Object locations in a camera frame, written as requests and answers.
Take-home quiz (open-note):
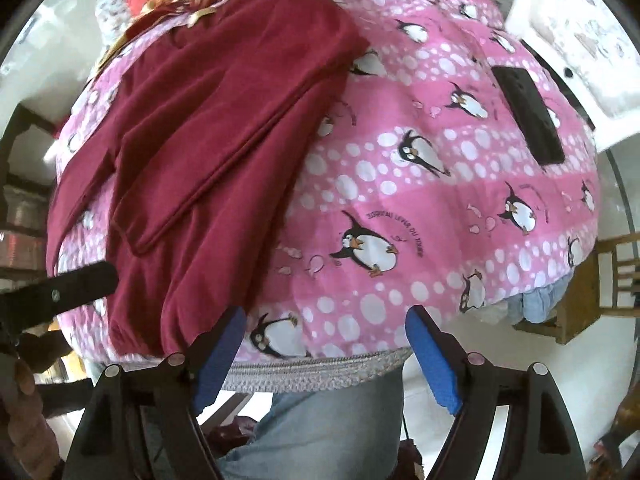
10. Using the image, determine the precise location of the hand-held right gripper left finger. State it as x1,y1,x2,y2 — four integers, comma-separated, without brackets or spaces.
65,305,248,480

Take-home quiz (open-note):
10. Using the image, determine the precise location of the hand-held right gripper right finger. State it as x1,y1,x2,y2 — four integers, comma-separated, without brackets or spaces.
406,304,589,480

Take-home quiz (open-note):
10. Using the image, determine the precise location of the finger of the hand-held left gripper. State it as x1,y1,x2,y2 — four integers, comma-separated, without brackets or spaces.
0,261,120,335

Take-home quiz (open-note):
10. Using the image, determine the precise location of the maroon shirt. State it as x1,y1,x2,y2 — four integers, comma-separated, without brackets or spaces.
46,0,372,367

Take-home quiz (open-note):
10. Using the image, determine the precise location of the person's left hand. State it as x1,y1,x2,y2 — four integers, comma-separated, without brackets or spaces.
5,331,72,463

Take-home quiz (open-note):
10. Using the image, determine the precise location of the grey woven mat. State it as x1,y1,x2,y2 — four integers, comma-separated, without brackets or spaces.
220,347,416,393

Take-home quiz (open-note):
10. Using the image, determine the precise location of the light blue cloth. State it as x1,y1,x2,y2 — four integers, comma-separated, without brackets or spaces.
507,280,576,326

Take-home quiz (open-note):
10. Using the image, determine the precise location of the person's jeans leg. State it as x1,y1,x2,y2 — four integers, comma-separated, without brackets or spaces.
217,375,408,480

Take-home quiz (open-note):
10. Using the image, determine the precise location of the pink penguin printed blanket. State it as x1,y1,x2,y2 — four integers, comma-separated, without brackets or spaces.
52,0,601,363

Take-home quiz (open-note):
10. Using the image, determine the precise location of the wooden chair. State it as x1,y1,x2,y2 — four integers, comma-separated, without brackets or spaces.
512,232,640,346

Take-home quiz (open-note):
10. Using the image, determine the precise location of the dark brown object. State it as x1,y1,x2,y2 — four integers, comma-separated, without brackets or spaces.
592,395,640,480

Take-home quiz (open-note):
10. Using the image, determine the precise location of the white floral sheet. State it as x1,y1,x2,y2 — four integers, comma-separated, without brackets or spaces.
92,0,143,68

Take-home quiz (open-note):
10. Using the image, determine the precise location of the white printed pillow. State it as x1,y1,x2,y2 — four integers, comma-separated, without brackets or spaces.
504,0,640,133

